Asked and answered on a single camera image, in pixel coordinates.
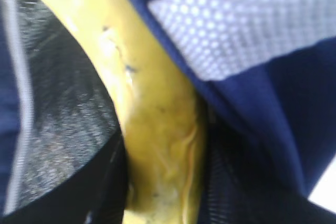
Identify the yellow banana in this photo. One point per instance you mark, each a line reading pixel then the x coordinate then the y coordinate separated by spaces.
pixel 162 118

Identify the navy blue lunch bag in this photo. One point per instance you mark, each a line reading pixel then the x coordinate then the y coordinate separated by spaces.
pixel 263 69

